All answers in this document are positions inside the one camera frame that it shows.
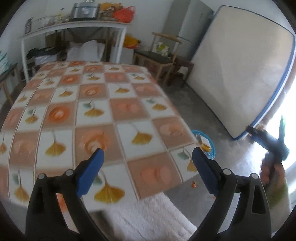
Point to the white mattress with blue edge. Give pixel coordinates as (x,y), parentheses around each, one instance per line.
(242,67)

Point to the wooden chair with floral cushion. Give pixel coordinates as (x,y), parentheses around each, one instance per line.
(7,78)

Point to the steel thermos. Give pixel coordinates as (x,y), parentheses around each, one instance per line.
(28,26)

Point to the wooden chair with black seat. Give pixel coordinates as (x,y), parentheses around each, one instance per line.
(157,58)

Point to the person's right hand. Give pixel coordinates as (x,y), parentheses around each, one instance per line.
(275,172)

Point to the blue plastic wastebasket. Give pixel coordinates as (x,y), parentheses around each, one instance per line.
(211,153)

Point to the yellow food bag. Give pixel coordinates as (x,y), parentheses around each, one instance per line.
(107,10)

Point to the floral cushion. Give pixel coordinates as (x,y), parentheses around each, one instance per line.
(4,62)

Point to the white stuffed bag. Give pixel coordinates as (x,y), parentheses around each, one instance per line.
(85,49)

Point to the black bag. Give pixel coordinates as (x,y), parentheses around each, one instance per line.
(39,52)

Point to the white cloth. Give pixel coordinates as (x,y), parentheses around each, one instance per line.
(183,70)

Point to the person's right forearm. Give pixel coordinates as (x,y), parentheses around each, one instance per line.
(279,194)

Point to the white box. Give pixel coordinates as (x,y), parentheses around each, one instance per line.
(127,55)

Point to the orange plastic bag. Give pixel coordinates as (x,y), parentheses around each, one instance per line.
(124,14)

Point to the yellow plastic bag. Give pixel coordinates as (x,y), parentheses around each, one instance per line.
(131,41)

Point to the white side table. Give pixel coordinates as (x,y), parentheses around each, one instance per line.
(76,24)

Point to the dark wooden stool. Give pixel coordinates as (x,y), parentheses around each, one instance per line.
(183,63)

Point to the ginkgo print tablecloth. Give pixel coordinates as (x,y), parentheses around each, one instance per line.
(97,111)

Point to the grey refrigerator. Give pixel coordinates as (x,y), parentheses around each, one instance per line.
(192,23)

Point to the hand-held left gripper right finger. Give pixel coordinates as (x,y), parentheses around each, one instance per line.
(205,172)

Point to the steel rice cooker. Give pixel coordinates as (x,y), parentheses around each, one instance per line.
(84,11)

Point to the clear glass container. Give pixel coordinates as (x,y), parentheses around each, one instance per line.
(45,20)

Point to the yellow cardboard box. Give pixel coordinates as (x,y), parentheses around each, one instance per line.
(204,140)

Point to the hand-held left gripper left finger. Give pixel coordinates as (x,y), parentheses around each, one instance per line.
(89,173)

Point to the white and green paper bags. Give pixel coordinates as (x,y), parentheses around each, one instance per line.
(161,48)

